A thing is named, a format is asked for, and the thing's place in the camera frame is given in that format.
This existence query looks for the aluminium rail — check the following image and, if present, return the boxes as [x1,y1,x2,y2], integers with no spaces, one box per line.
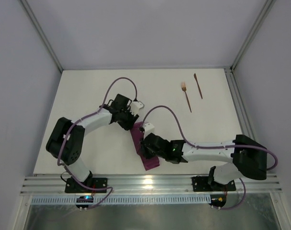
[223,67,266,173]
[20,173,282,196]

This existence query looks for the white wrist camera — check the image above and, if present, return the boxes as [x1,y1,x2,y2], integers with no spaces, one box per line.
[141,122,154,138]
[130,101,144,115]

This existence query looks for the copper fork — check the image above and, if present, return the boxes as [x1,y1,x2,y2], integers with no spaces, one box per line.
[181,81,192,112]

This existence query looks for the aluminium front rail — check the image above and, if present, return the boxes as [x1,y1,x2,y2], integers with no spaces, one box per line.
[20,173,282,196]

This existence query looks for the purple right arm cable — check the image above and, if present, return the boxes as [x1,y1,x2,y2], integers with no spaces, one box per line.
[142,105,279,211]

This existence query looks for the aluminium left corner post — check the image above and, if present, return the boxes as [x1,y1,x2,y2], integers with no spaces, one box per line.
[18,0,64,73]

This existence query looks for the aluminium right side rail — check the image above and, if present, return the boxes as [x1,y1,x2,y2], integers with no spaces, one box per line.
[223,67,266,173]

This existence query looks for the aluminium corner post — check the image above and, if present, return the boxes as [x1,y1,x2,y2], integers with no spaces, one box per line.
[230,0,276,72]
[18,0,64,73]

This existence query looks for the purple satin napkin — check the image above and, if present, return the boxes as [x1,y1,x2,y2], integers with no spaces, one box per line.
[130,122,160,171]

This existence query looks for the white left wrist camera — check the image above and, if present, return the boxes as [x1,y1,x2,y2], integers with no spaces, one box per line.
[130,101,144,115]

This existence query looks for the slotted grey cable duct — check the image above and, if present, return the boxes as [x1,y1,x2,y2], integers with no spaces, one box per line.
[31,194,211,205]

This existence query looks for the copper knife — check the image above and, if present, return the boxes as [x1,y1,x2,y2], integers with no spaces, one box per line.
[194,73,203,99]

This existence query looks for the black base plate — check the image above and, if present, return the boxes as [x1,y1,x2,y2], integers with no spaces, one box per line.
[65,177,107,194]
[191,175,236,192]

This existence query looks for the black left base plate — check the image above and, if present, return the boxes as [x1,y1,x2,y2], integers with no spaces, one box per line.
[65,177,107,194]

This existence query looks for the aluminium right corner post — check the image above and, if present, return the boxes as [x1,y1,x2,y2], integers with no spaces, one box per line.
[230,0,276,72]

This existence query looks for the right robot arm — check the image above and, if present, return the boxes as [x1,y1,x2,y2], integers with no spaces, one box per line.
[140,133,267,191]

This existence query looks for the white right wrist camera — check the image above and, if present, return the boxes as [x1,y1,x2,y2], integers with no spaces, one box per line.
[141,122,154,138]

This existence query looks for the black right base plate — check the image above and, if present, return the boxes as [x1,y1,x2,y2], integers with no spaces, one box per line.
[191,175,236,192]

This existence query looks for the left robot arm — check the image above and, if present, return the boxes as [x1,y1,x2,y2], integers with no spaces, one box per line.
[46,94,144,194]

